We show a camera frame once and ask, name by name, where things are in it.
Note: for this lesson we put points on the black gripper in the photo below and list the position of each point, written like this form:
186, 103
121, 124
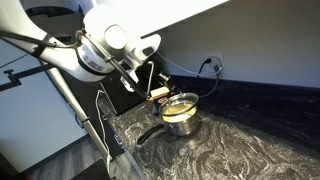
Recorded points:
151, 78

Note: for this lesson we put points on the blue pasta box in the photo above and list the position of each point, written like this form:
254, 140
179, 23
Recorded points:
158, 96

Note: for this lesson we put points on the white wall outlet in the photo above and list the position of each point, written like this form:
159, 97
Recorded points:
215, 66

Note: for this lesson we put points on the glass pot lid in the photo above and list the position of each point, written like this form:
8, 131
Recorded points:
178, 104

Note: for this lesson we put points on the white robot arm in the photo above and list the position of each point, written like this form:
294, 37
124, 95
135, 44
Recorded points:
101, 46

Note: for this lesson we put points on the silver metal pole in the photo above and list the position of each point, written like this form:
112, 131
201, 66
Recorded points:
74, 104

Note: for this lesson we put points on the steel pot with black handle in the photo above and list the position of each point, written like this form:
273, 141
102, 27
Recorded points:
180, 125

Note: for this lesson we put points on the black appliance box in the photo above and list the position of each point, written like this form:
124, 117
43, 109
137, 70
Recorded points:
119, 99

